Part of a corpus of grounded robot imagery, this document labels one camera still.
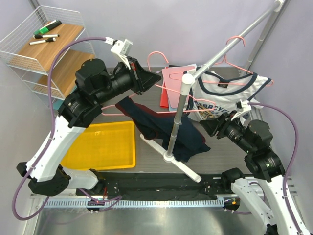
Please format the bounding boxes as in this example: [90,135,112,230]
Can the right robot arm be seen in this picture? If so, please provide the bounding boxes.
[200,114,310,235]

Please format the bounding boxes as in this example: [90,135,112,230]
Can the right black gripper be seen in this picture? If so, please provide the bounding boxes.
[200,109,254,152]

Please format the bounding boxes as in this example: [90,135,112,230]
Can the yellow plastic tray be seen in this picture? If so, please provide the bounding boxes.
[60,121,136,171]

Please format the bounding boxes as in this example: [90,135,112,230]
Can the teal bathroom scale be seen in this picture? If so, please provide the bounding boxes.
[52,99,63,111]

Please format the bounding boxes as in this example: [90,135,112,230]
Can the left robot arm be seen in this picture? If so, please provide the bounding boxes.
[17,56,161,197]

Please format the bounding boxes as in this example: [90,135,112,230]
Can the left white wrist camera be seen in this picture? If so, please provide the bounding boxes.
[105,37,133,70]

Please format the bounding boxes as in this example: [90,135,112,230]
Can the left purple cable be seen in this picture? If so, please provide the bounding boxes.
[12,36,108,221]

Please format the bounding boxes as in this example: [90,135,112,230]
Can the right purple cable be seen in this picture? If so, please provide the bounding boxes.
[248,102,304,233]

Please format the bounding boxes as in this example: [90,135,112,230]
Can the red folder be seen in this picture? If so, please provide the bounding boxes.
[160,83,169,108]

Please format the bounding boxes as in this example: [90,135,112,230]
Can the green highlighter marker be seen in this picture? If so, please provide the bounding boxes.
[34,20,62,35]

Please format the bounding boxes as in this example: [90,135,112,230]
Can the purple cable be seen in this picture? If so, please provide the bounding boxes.
[248,102,304,233]
[12,36,108,221]

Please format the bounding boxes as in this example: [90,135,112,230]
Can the silver clothes rack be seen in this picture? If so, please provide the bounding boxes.
[140,0,284,183]

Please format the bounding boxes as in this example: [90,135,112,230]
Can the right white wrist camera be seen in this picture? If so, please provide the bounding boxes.
[231,100,252,121]

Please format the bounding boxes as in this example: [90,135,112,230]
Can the white wire wooden shelf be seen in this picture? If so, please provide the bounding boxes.
[0,6,95,106]

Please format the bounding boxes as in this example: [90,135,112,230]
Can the pink hanger of white top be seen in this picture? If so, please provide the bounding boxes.
[196,72,273,89]

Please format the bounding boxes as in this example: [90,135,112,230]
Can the navy maroon tank top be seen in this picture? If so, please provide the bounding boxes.
[115,97,211,162]

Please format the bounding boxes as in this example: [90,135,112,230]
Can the white marker behind highlighter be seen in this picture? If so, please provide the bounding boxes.
[43,20,57,28]

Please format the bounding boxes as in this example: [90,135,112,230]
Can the pink hanger of navy top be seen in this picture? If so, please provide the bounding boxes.
[101,51,216,116]

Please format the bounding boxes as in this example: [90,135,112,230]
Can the black white marker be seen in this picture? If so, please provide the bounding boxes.
[29,37,56,46]
[33,34,60,39]

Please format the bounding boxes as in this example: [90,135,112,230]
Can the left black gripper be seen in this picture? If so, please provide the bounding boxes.
[94,56,161,105]

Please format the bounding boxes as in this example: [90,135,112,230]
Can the white navy tank top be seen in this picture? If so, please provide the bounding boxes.
[185,80,265,122]

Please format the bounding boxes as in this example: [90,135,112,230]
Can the black white marker lower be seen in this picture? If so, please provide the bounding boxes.
[29,37,56,46]

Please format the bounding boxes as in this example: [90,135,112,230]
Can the black white marker upper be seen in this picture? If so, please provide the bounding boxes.
[33,34,60,39]

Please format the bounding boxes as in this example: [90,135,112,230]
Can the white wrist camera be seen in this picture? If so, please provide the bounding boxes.
[231,100,252,121]
[105,37,133,70]

